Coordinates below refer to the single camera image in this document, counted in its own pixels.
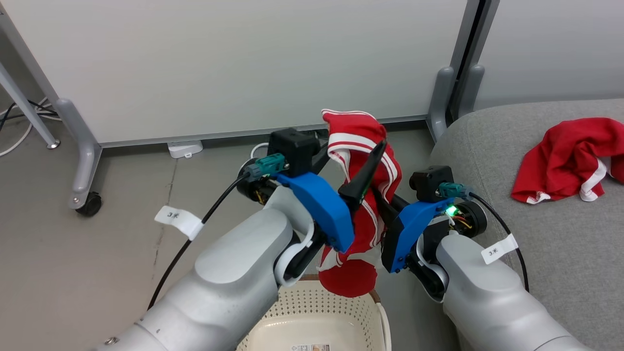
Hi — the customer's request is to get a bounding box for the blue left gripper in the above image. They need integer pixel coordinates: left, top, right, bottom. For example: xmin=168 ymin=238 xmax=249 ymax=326
xmin=275 ymin=140 xmax=389 ymax=254

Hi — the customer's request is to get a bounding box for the white cable label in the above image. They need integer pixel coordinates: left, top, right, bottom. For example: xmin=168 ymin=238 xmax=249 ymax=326
xmin=154 ymin=205 xmax=204 ymax=240
xmin=481 ymin=234 xmax=520 ymax=265

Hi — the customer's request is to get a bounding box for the red garment with white trim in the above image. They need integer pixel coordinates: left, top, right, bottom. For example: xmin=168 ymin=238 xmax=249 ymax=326
xmin=511 ymin=117 xmax=624 ymax=204

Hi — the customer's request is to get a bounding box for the grey metal table leg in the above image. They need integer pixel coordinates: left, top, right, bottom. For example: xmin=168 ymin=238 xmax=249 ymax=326
xmin=0 ymin=61 xmax=61 ymax=150

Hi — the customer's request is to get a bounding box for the cream perforated laundry basket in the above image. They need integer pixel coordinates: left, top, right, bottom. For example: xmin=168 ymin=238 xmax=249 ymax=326
xmin=236 ymin=274 xmax=392 ymax=351

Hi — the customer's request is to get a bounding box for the black caster wheel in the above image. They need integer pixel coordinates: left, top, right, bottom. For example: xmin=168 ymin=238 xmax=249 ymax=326
xmin=76 ymin=192 xmax=103 ymax=217

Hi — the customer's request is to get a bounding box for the grey partition foot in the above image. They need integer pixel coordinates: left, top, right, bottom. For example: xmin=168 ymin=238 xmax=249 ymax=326
xmin=457 ymin=63 xmax=486 ymax=120
xmin=427 ymin=66 xmax=456 ymax=143
xmin=55 ymin=97 xmax=103 ymax=210

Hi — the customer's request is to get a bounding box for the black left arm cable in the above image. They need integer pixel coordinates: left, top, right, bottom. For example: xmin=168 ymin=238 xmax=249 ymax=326
xmin=146 ymin=153 xmax=287 ymax=311

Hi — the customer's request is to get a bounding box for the grey fabric sofa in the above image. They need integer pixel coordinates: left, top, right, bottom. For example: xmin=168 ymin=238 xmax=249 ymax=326
xmin=429 ymin=99 xmax=624 ymax=351

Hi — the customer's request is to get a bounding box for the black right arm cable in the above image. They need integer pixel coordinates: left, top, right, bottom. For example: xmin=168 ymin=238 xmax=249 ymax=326
xmin=438 ymin=181 xmax=531 ymax=294

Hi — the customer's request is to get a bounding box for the wide white partition panel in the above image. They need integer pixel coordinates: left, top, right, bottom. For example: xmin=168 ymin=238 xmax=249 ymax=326
xmin=0 ymin=0 xmax=471 ymax=148

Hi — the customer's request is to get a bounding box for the white right cable label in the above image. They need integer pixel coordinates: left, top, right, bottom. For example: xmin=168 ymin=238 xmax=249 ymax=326
xmin=481 ymin=234 xmax=520 ymax=265

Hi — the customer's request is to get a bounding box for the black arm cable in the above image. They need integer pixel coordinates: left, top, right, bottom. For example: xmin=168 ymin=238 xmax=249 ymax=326
xmin=438 ymin=181 xmax=531 ymax=294
xmin=146 ymin=153 xmax=287 ymax=311

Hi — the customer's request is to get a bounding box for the red white-striped garment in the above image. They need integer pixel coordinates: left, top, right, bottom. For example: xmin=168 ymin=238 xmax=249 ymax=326
xmin=317 ymin=109 xmax=403 ymax=298

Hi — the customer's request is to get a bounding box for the black floor cable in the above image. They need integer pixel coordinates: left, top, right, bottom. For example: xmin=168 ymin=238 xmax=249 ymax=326
xmin=0 ymin=100 xmax=60 ymax=132

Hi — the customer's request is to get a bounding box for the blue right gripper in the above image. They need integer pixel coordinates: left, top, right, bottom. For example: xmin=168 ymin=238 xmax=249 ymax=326
xmin=372 ymin=187 xmax=455 ymax=273

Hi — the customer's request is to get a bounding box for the white left cable label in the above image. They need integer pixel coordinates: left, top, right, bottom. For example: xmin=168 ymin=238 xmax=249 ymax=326
xmin=154 ymin=205 xmax=204 ymax=240

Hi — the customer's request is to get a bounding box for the white adapter box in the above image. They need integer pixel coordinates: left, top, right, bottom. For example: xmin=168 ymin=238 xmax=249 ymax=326
xmin=167 ymin=140 xmax=204 ymax=159

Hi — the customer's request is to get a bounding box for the white floor cable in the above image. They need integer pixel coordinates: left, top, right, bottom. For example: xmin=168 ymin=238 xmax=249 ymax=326
xmin=0 ymin=97 xmax=49 ymax=157

